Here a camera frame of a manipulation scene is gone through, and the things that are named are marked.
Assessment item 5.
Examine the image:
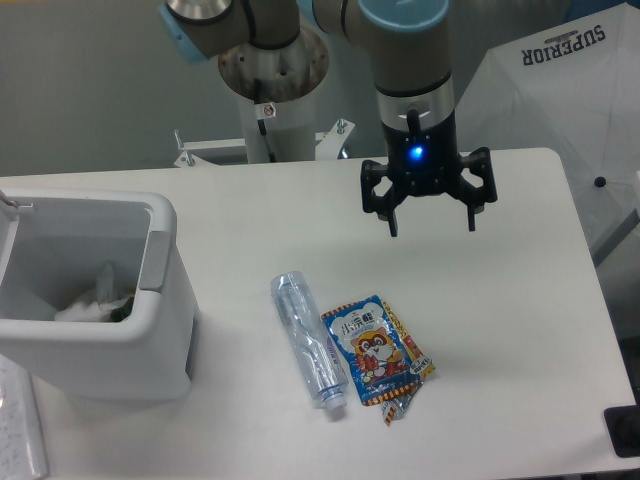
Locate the white paper sheet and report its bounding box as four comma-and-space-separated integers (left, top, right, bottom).
1, 356, 49, 479

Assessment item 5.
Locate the white Superior umbrella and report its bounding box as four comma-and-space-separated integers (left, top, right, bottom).
456, 3, 639, 257

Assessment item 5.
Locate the white trash can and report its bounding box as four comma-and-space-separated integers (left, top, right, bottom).
1, 187, 199, 401

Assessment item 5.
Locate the crushed clear plastic bottle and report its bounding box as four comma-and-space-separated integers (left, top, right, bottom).
270, 271, 348, 420

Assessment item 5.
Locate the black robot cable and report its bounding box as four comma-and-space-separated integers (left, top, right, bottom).
252, 77, 277, 164

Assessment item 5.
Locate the white crumpled tissue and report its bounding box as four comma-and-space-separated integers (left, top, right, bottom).
54, 262, 135, 323

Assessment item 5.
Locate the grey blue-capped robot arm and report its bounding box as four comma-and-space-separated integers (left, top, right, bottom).
159, 1, 497, 224

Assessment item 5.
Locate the blue snack wrapper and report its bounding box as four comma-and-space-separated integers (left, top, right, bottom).
321, 295, 436, 425

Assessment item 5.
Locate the black device at edge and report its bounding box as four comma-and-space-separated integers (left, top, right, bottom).
604, 405, 639, 458

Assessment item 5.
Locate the white metal base frame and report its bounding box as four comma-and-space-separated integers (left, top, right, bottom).
173, 118, 356, 168

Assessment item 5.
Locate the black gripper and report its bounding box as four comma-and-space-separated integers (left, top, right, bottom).
360, 107, 499, 238

